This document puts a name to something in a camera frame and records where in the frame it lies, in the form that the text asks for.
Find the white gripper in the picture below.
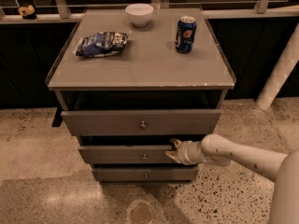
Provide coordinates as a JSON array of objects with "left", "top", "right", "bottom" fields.
[{"left": 165, "top": 138, "right": 206, "bottom": 165}]

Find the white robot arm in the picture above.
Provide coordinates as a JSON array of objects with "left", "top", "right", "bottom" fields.
[{"left": 165, "top": 134, "right": 299, "bottom": 224}]

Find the grey top drawer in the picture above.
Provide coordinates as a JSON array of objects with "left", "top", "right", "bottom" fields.
[{"left": 62, "top": 109, "right": 221, "bottom": 136}]

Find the grey drawer cabinet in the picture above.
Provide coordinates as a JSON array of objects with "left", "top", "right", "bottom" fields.
[{"left": 47, "top": 8, "right": 235, "bottom": 169}]

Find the blue pepsi can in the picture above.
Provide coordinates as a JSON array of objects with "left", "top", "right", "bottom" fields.
[{"left": 175, "top": 16, "right": 197, "bottom": 53}]

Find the blue chip bag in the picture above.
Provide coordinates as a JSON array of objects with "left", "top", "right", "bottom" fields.
[{"left": 74, "top": 32, "right": 130, "bottom": 58}]

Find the white ceramic bowl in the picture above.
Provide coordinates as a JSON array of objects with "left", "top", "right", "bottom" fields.
[{"left": 125, "top": 4, "right": 154, "bottom": 26}]

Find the white slanted pillar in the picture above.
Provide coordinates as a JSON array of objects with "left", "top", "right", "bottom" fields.
[{"left": 256, "top": 24, "right": 299, "bottom": 110}]

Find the metal window railing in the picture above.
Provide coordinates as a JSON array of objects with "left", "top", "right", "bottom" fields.
[{"left": 0, "top": 0, "right": 299, "bottom": 25}]

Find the small yellow black object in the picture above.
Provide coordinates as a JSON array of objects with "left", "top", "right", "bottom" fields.
[{"left": 18, "top": 5, "right": 36, "bottom": 20}]

